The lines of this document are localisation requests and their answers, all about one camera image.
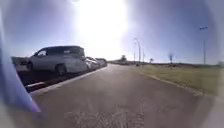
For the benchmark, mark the distant tree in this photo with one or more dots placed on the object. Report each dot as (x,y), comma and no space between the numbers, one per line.
(123,58)

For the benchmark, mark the grass field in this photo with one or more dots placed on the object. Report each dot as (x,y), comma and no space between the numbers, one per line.
(186,76)

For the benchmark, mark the dark asphalt parking area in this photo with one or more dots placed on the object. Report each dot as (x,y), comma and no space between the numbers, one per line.
(36,78)

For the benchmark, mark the curved street lamp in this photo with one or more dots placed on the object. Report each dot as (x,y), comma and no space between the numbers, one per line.
(139,53)

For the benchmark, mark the pole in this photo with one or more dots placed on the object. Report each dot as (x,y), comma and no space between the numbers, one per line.
(134,55)

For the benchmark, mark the grey asphalt path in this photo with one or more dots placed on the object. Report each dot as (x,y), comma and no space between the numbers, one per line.
(113,100)

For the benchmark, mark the row of parked cars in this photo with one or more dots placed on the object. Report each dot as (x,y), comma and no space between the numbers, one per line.
(95,62)

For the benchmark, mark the bare tree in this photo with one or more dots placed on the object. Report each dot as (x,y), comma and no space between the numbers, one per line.
(170,57)

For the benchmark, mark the silver van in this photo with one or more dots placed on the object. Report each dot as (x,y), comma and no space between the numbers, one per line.
(56,61)

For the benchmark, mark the pale kerb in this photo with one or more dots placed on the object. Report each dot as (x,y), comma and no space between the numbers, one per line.
(50,87)

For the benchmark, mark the tall street lamp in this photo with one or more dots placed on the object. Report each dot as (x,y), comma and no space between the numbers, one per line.
(204,50)

